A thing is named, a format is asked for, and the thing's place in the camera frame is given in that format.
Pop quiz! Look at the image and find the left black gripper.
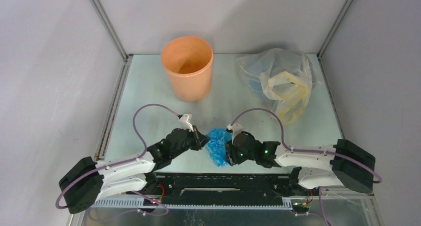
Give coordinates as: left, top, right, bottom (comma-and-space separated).
171, 125, 210, 159

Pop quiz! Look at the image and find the blue plastic trash bag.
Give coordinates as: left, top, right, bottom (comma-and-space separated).
205, 128, 232, 167

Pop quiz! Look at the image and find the translucent white plastic bag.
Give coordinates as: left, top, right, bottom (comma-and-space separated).
235, 48, 318, 125

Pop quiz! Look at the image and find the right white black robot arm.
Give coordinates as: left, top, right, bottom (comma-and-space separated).
225, 132, 376, 195

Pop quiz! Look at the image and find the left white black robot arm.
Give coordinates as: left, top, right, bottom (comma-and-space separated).
56, 128, 210, 214

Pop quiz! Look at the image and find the orange plastic trash bin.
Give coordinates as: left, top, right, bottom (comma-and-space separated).
160, 36, 214, 102

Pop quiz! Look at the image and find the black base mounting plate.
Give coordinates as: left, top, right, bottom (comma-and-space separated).
138, 172, 322, 206

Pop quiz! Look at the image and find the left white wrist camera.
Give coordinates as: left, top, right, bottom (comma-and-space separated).
178, 113, 194, 132

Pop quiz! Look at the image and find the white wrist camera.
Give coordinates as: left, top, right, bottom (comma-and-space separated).
178, 113, 194, 132
226, 123, 243, 143

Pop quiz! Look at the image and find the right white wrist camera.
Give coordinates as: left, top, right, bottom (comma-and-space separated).
226, 123, 243, 143

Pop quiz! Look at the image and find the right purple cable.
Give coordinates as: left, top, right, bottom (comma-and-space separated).
230, 108, 383, 226

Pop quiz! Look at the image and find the purple cable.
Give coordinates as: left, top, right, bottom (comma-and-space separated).
230, 108, 383, 226
55, 103, 182, 219

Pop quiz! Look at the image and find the aluminium frame rail front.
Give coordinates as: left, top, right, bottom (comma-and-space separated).
76, 174, 376, 212

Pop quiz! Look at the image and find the left side aluminium rail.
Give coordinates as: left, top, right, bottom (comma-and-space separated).
93, 54, 134, 161

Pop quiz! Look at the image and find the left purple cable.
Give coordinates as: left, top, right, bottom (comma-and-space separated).
55, 103, 182, 219

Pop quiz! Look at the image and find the left aluminium corner post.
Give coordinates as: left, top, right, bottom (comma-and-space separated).
90, 0, 129, 61

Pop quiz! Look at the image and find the aluminium corner post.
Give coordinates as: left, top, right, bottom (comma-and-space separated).
317, 0, 355, 59
90, 0, 129, 61

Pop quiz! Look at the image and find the right aluminium corner post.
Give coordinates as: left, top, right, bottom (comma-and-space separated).
317, 0, 355, 59

